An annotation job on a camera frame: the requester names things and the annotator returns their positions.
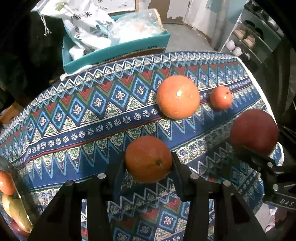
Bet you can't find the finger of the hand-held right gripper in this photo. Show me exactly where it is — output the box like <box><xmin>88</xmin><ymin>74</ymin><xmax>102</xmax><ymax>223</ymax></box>
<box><xmin>278</xmin><ymin>126</ymin><xmax>296</xmax><ymax>145</ymax></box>
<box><xmin>232</xmin><ymin>146</ymin><xmax>296</xmax><ymax>198</ymax></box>

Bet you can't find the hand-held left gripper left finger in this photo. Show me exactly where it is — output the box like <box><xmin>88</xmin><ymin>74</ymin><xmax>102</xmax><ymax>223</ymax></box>
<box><xmin>28</xmin><ymin>152</ymin><xmax>126</xmax><ymax>241</ymax></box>

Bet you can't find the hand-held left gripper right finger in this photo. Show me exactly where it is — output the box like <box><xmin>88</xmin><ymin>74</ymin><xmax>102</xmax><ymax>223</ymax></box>
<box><xmin>171</xmin><ymin>152</ymin><xmax>266</xmax><ymax>241</ymax></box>

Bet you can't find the red apple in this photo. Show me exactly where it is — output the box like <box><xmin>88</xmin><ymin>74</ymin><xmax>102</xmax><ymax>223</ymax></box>
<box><xmin>230</xmin><ymin>109</ymin><xmax>278</xmax><ymax>156</ymax></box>
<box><xmin>8</xmin><ymin>220</ymin><xmax>30</xmax><ymax>241</ymax></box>

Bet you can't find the large orange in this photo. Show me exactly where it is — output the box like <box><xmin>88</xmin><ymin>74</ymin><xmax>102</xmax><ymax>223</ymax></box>
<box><xmin>125</xmin><ymin>136</ymin><xmax>173</xmax><ymax>183</ymax></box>
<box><xmin>157</xmin><ymin>75</ymin><xmax>201</xmax><ymax>120</ymax></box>

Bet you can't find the small orange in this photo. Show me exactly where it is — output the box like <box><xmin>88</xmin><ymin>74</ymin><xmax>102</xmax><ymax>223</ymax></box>
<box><xmin>0</xmin><ymin>171</ymin><xmax>16</xmax><ymax>195</ymax></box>
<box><xmin>210</xmin><ymin>86</ymin><xmax>233</xmax><ymax>110</ymax></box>

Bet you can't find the dark glass bowl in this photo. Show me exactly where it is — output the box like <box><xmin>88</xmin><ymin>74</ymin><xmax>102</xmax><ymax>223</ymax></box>
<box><xmin>0</xmin><ymin>155</ymin><xmax>40</xmax><ymax>241</ymax></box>

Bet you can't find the yellow pear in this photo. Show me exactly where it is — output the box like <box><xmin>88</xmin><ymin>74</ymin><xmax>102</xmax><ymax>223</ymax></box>
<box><xmin>1</xmin><ymin>194</ymin><xmax>14</xmax><ymax>218</ymax></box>

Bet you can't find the patterned blue tablecloth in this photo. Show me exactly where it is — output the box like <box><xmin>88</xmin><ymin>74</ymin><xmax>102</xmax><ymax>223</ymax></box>
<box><xmin>0</xmin><ymin>51</ymin><xmax>285</xmax><ymax>241</ymax></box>

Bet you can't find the beige shoe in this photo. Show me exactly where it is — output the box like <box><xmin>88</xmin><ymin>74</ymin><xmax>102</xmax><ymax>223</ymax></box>
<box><xmin>234</xmin><ymin>28</ymin><xmax>247</xmax><ymax>39</ymax></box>
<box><xmin>243</xmin><ymin>35</ymin><xmax>256</xmax><ymax>48</ymax></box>

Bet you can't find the shoe rack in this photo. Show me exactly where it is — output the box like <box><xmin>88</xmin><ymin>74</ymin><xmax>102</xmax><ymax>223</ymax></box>
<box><xmin>218</xmin><ymin>5</ymin><xmax>292</xmax><ymax>65</ymax></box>

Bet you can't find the teal cardboard box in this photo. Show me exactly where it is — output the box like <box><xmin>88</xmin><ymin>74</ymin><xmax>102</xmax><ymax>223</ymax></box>
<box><xmin>62</xmin><ymin>9</ymin><xmax>171</xmax><ymax>73</ymax></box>

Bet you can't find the clear plastic bag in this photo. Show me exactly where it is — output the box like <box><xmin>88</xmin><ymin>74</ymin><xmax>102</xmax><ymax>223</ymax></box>
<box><xmin>109</xmin><ymin>9</ymin><xmax>167</xmax><ymax>44</ymax></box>

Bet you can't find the black coat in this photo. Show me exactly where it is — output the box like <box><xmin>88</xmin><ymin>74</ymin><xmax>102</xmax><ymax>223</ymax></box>
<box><xmin>0</xmin><ymin>11</ymin><xmax>67</xmax><ymax>98</ymax></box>

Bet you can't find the white printed rice bag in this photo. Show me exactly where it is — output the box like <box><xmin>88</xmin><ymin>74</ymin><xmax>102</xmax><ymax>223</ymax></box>
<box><xmin>31</xmin><ymin>0</ymin><xmax>116</xmax><ymax>51</ymax></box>

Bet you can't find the white perforated crate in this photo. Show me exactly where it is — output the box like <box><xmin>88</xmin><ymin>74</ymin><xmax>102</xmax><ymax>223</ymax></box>
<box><xmin>92</xmin><ymin>0</ymin><xmax>136</xmax><ymax>12</ymax></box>

